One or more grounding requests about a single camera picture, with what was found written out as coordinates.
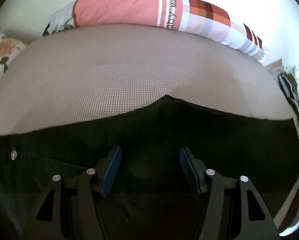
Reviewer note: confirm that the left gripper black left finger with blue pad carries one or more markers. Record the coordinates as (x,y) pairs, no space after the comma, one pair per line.
(92,186)

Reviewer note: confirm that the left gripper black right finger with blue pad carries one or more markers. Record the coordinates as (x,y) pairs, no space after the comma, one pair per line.
(255,220)

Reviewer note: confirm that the black pants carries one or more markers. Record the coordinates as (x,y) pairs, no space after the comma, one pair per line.
(151,198)

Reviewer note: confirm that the dark striped garment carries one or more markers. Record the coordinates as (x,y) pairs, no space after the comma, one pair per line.
(289,87)

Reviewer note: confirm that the beige textured bed sheet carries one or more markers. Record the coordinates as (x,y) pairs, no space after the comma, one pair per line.
(97,72)

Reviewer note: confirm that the white floral pillow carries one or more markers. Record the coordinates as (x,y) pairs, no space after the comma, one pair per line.
(10,48)

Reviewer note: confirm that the pink plaid long pillow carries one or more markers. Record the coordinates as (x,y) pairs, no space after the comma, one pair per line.
(190,16)

